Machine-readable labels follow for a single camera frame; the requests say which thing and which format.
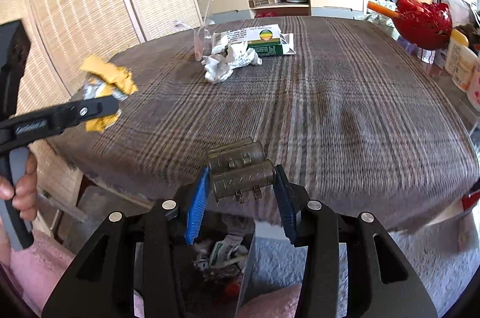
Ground orange plastic stick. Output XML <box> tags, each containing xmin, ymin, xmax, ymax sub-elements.
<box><xmin>367</xmin><ymin>1</ymin><xmax>399</xmax><ymax>19</ymax></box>

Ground cream lotion bottle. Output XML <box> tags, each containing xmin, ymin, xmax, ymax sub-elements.
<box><xmin>444</xmin><ymin>29</ymin><xmax>479</xmax><ymax>92</ymax></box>

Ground crumpled white paper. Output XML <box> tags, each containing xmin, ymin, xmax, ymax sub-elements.
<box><xmin>202</xmin><ymin>43</ymin><xmax>263</xmax><ymax>83</ymax></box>

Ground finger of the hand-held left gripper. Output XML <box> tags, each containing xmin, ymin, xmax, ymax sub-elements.
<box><xmin>52</xmin><ymin>95</ymin><xmax>121</xmax><ymax>133</ymax></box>

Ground person's left hand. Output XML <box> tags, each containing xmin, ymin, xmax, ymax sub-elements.
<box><xmin>0</xmin><ymin>153</ymin><xmax>39</xmax><ymax>223</ymax></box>

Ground olive cylinder pack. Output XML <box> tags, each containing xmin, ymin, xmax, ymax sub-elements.
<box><xmin>207</xmin><ymin>137</ymin><xmax>276</xmax><ymax>204</ymax></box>

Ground pink white bottle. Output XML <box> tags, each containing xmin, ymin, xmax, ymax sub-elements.
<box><xmin>465</xmin><ymin>65</ymin><xmax>480</xmax><ymax>101</ymax></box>

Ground white green medicine box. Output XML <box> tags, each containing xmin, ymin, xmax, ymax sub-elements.
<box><xmin>214</xmin><ymin>24</ymin><xmax>295</xmax><ymax>58</ymax></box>

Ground red plastic basket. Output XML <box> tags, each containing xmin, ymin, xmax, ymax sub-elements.
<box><xmin>392</xmin><ymin>0</ymin><xmax>454</xmax><ymax>51</ymax></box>

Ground red packet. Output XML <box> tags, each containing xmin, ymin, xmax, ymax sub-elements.
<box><xmin>221</xmin><ymin>282</ymin><xmax>241</xmax><ymax>300</ymax></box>

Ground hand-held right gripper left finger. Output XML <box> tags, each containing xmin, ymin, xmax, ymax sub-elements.
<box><xmin>41</xmin><ymin>165</ymin><xmax>211</xmax><ymax>318</ymax></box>

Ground grey carpet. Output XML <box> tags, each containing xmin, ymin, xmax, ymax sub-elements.
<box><xmin>255</xmin><ymin>206</ymin><xmax>480</xmax><ymax>318</ymax></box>

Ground bamboo folding screen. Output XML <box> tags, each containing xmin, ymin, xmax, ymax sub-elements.
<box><xmin>0</xmin><ymin>0</ymin><xmax>203</xmax><ymax>240</ymax></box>

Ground white plastic bag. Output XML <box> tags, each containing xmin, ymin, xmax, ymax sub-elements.
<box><xmin>440</xmin><ymin>0</ymin><xmax>473</xmax><ymax>26</ymax></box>

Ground grey plaid tablecloth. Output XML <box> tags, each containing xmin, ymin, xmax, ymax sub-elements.
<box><xmin>45</xmin><ymin>15</ymin><xmax>480</xmax><ymax>232</ymax></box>

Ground person's pink fleece clothing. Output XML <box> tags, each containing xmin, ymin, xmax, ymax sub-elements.
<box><xmin>0</xmin><ymin>224</ymin><xmax>302</xmax><ymax>318</ymax></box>

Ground white green crumpled packet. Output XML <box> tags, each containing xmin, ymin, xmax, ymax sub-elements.
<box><xmin>193</xmin><ymin>233</ymin><xmax>250</xmax><ymax>270</ymax></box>

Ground grey trash bin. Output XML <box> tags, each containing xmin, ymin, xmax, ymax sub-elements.
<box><xmin>165</xmin><ymin>211</ymin><xmax>257</xmax><ymax>318</ymax></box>

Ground clear plastic cup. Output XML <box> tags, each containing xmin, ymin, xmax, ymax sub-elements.
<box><xmin>172</xmin><ymin>0</ymin><xmax>216</xmax><ymax>62</ymax></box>

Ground yellow wrapper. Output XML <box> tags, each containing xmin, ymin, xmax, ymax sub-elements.
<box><xmin>79</xmin><ymin>55</ymin><xmax>139</xmax><ymax>133</ymax></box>

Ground red white box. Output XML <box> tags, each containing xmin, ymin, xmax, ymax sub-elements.
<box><xmin>461</xmin><ymin>187</ymin><xmax>480</xmax><ymax>214</ymax></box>

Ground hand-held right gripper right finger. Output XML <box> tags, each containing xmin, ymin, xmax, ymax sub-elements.
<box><xmin>274</xmin><ymin>164</ymin><xmax>439</xmax><ymax>318</ymax></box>

